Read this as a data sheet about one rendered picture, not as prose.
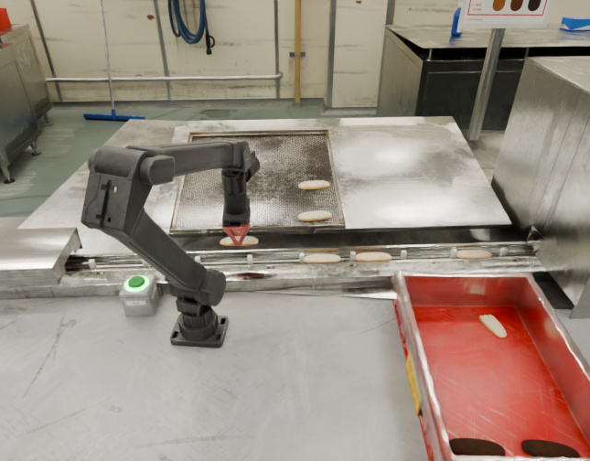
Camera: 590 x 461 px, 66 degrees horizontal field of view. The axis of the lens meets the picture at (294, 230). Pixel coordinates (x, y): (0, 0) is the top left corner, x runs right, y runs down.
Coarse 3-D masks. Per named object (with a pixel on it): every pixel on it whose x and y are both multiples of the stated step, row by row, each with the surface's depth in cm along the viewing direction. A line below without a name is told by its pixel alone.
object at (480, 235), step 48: (144, 144) 195; (480, 144) 195; (96, 240) 137; (192, 240) 137; (288, 240) 137; (336, 240) 137; (384, 240) 137; (432, 240) 137; (480, 240) 137; (384, 288) 119
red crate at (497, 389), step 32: (416, 320) 109; (448, 320) 109; (512, 320) 109; (448, 352) 101; (480, 352) 101; (512, 352) 101; (448, 384) 94; (480, 384) 94; (512, 384) 94; (544, 384) 94; (448, 416) 88; (480, 416) 88; (512, 416) 88; (544, 416) 88; (512, 448) 83; (576, 448) 83
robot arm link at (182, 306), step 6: (180, 294) 99; (186, 294) 98; (192, 294) 98; (180, 300) 99; (186, 300) 100; (192, 300) 99; (198, 300) 98; (180, 306) 100; (186, 306) 99; (192, 306) 98; (198, 306) 98; (204, 306) 101; (186, 312) 100; (192, 312) 99; (198, 312) 99
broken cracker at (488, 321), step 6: (480, 318) 109; (486, 318) 109; (492, 318) 109; (486, 324) 107; (492, 324) 107; (498, 324) 107; (492, 330) 106; (498, 330) 106; (504, 330) 106; (498, 336) 105; (504, 336) 105
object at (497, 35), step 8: (496, 32) 173; (504, 32) 173; (496, 40) 175; (488, 48) 179; (496, 48) 177; (488, 56) 178; (496, 56) 178; (488, 64) 180; (496, 64) 180; (488, 72) 182; (480, 80) 186; (488, 80) 184; (480, 88) 186; (488, 88) 185; (480, 96) 187; (488, 96) 187; (480, 104) 189; (480, 112) 191; (472, 120) 195; (480, 120) 193; (472, 128) 195; (480, 128) 195; (472, 136) 197
